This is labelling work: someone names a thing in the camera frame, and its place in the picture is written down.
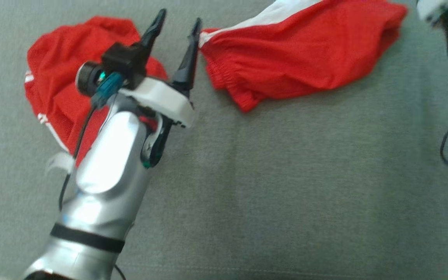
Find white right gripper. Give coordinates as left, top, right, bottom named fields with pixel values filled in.
left=416, top=0, right=448, bottom=22

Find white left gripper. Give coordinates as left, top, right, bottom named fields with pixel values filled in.
left=118, top=9, right=203, bottom=130

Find red garment thin white stripes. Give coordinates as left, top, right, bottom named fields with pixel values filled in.
left=24, top=16, right=169, bottom=174

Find red garment broad white band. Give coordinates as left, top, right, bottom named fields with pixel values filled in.
left=199, top=0, right=408, bottom=113

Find grey fabric sofa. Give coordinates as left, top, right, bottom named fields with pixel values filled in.
left=0, top=0, right=448, bottom=280

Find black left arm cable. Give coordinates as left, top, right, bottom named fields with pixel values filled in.
left=58, top=72, right=125, bottom=212

